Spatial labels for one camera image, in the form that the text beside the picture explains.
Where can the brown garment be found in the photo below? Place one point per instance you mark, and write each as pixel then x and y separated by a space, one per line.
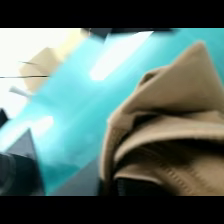
pixel 173 110

